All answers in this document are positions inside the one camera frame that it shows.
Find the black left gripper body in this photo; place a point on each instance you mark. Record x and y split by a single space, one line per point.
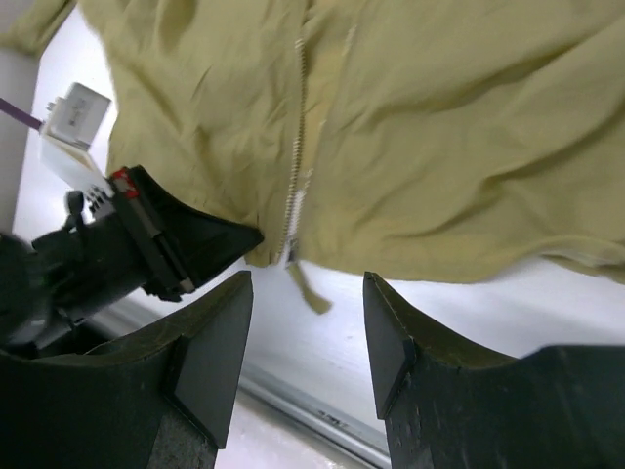
131 243

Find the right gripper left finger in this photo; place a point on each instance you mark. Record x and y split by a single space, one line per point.
160 397

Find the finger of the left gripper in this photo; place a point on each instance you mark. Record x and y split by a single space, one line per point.
202 245

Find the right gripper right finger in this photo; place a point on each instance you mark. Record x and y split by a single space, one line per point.
449 402

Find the khaki hooded zip jacket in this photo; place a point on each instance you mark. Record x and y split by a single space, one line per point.
421 140

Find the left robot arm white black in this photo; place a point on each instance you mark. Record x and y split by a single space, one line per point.
25 328

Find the aluminium table frame rail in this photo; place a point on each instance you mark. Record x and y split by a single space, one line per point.
356 439

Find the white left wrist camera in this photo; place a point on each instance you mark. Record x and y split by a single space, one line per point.
67 135

